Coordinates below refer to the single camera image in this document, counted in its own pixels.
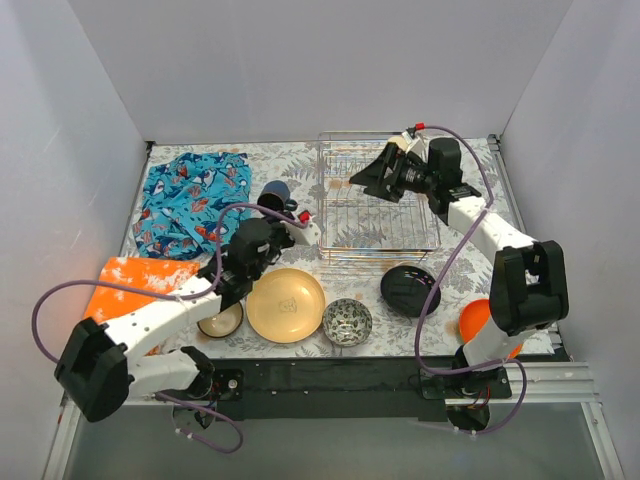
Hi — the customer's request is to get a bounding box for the dark blue mug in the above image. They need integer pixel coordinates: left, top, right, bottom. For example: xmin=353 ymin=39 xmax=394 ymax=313
xmin=257 ymin=180 xmax=298 ymax=219

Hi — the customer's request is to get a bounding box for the brown rimmed cream bowl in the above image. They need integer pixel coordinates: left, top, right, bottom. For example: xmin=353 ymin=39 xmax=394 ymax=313
xmin=197 ymin=302 xmax=244 ymax=339

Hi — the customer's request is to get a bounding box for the floral patterned bowl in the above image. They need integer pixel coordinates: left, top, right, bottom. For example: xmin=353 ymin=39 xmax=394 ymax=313
xmin=322 ymin=298 xmax=373 ymax=347

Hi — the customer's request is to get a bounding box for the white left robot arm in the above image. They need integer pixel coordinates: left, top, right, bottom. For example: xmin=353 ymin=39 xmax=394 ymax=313
xmin=54 ymin=218 xmax=318 ymax=422

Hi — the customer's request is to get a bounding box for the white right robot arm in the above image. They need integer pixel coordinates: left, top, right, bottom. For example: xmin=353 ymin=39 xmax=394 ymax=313
xmin=349 ymin=134 xmax=569 ymax=398

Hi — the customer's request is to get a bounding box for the beige and brown mug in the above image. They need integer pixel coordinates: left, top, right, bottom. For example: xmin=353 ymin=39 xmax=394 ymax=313
xmin=388 ymin=133 xmax=413 ymax=153

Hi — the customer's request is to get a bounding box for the beige bear plate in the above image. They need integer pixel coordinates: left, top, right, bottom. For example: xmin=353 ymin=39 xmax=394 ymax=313
xmin=246 ymin=268 xmax=326 ymax=344

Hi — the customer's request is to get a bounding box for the floral tablecloth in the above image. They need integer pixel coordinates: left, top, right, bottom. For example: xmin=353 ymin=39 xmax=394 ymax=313
xmin=115 ymin=137 xmax=564 ymax=359

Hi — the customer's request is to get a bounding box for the blue shark print cloth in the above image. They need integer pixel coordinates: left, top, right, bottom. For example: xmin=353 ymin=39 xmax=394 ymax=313
xmin=132 ymin=152 xmax=252 ymax=260

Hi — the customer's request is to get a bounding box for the orange plate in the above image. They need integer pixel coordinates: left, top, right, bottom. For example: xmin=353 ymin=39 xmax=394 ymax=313
xmin=459 ymin=299 xmax=523 ymax=366

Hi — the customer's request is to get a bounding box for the orange tie-dye cloth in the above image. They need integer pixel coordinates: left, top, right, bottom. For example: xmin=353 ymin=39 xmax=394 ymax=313
xmin=84 ymin=257 xmax=200 ymax=323

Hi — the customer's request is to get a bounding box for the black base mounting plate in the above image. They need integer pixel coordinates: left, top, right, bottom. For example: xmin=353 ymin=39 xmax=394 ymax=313
xmin=154 ymin=357 xmax=513 ymax=422

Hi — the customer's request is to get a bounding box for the chrome wire dish rack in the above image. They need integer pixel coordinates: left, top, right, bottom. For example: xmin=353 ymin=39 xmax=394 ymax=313
xmin=316 ymin=130 xmax=441 ymax=262

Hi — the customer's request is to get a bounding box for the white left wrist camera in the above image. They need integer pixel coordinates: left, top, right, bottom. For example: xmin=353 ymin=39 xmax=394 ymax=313
xmin=293 ymin=210 xmax=321 ymax=246

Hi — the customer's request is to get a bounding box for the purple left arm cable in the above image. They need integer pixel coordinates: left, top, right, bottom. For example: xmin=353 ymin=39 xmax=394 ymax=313
xmin=31 ymin=203 xmax=306 ymax=455

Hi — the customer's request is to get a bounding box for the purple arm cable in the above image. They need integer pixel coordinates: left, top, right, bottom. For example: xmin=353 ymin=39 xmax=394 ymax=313
xmin=414 ymin=123 xmax=528 ymax=437
xmin=31 ymin=203 xmax=306 ymax=455

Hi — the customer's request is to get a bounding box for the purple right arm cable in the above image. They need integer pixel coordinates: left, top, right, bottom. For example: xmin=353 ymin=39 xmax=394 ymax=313
xmin=414 ymin=123 xmax=528 ymax=437

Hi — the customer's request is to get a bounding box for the aluminium frame rail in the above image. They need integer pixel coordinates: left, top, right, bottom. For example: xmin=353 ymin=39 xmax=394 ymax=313
xmin=44 ymin=362 xmax=624 ymax=479

